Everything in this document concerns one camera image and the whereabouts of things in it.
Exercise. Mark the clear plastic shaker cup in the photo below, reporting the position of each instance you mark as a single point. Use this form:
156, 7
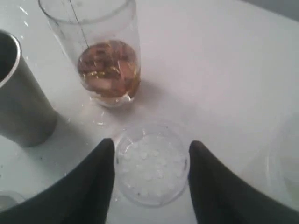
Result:
79, 24

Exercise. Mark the translucent plastic container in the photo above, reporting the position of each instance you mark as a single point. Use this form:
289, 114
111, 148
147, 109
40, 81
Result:
282, 163

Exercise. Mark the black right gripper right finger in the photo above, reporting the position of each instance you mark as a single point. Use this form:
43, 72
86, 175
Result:
220, 197

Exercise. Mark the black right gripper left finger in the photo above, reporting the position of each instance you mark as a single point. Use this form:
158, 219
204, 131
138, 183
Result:
81, 197

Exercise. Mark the stainless steel cup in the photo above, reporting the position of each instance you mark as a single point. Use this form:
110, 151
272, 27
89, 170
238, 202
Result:
26, 116

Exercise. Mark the clear dome strainer lid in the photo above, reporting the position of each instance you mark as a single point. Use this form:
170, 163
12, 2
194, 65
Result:
152, 161

